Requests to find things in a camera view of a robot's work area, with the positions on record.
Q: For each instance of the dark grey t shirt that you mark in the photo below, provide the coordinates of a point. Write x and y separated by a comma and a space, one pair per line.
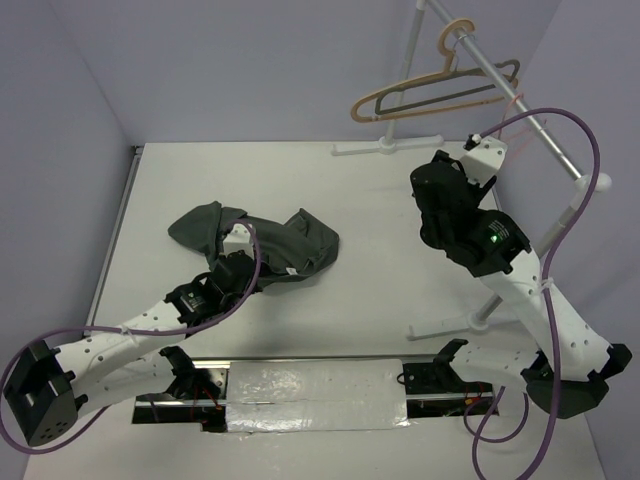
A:
294, 251

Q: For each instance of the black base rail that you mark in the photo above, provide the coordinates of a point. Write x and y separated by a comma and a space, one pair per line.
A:
424, 398

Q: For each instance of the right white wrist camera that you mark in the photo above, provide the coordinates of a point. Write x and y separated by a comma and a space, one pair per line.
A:
482, 158

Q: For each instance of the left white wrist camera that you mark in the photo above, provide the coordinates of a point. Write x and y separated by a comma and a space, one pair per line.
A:
238, 240

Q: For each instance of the silver tape patch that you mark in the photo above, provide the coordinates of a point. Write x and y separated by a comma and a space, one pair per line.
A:
340, 395

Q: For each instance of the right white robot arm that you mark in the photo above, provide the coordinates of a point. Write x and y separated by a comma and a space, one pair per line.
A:
570, 361

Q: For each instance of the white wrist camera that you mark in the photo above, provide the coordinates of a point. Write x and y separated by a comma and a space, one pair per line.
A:
238, 240
482, 158

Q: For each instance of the white clothes rack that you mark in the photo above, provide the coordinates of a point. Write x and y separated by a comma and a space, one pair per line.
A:
386, 278

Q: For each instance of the beige plastic hanger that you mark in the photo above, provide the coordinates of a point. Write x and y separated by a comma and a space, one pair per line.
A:
374, 107

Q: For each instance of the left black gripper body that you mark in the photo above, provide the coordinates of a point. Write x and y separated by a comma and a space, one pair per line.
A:
222, 255

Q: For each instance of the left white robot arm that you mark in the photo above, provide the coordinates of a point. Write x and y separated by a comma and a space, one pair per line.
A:
48, 389

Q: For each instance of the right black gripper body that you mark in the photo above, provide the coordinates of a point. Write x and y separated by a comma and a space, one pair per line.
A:
477, 192

